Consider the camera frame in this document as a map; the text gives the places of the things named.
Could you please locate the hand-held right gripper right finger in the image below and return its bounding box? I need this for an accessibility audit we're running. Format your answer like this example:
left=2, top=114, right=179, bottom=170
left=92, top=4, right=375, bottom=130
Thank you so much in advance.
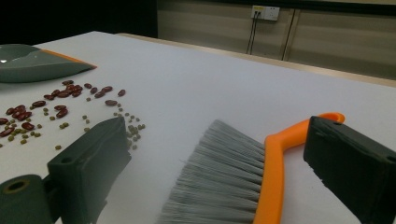
left=303, top=116, right=396, bottom=224

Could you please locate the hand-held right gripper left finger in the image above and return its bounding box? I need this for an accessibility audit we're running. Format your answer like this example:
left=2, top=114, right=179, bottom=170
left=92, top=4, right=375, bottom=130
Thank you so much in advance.
left=46, top=116, right=133, bottom=224

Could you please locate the pile of small green beans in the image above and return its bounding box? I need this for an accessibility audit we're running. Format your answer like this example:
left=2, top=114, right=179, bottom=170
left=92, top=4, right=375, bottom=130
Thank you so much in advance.
left=0, top=96, right=147, bottom=151

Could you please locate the pile of red kidney beans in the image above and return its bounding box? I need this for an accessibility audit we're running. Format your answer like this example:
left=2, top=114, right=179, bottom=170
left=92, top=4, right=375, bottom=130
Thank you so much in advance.
left=0, top=79, right=127, bottom=139

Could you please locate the orange brush with grey bristles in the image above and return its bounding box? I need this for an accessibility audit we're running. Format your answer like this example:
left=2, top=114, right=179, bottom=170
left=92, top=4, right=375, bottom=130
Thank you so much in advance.
left=157, top=111, right=346, bottom=224

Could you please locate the grey dustpan with orange edge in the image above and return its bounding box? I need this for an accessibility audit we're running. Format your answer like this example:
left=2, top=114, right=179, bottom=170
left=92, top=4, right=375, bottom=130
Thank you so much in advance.
left=0, top=43, right=97, bottom=84

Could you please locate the white table cover sheet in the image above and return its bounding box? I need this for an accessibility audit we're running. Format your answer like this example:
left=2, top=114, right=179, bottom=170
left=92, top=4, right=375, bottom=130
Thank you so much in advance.
left=0, top=31, right=396, bottom=224

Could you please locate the black curtain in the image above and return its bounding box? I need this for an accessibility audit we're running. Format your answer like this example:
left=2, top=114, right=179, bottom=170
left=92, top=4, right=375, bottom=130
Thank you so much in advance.
left=0, top=0, right=159, bottom=47

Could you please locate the black wall cable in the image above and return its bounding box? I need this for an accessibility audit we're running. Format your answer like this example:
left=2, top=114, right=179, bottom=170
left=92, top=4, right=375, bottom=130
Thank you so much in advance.
left=249, top=11, right=262, bottom=56
left=246, top=11, right=258, bottom=55

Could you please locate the white wall socket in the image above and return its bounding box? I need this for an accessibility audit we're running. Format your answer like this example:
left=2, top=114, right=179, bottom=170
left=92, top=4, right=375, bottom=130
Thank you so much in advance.
left=250, top=5, right=280, bottom=21

